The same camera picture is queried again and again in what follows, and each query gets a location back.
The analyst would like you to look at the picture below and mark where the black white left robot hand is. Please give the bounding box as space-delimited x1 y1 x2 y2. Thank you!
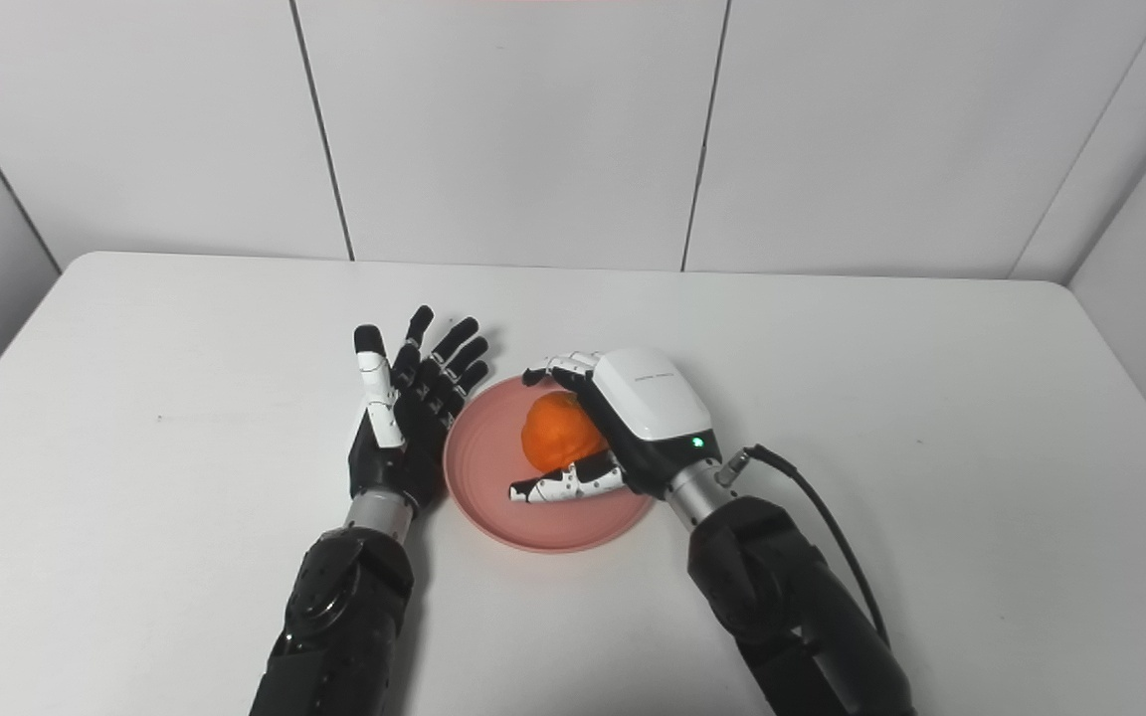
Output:
347 303 491 514

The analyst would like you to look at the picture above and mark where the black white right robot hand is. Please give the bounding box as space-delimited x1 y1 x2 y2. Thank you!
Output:
508 346 722 506

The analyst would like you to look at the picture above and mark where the orange fruit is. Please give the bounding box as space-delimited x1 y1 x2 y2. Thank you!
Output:
520 391 610 474

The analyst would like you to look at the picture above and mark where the pink round plate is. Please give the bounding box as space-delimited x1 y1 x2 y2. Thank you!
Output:
442 374 657 555

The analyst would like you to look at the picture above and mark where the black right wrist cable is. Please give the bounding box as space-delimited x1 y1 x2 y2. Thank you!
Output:
716 444 893 653

